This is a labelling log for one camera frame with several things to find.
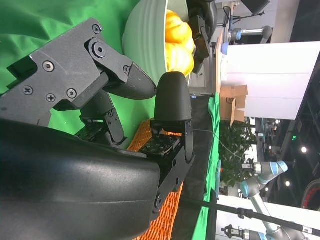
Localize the thin cable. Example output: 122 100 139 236
192 128 242 160

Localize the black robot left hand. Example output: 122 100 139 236
186 0 218 75

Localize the grey drawer cabinet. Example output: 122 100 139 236
187 42 221 97

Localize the orange wicker basket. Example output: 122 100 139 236
126 118 186 240

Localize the plain green tablecloth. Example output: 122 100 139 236
0 0 157 151

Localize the black monitor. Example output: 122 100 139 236
240 0 271 16

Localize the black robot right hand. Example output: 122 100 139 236
0 17 196 240

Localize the grey-green bowl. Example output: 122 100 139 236
121 0 190 76

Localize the black cloth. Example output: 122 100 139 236
172 97 218 240

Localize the black tripod pole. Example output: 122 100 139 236
183 197 320 235

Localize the cardboard box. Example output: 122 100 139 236
219 84 249 126

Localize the green leafy plant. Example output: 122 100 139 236
219 119 259 188

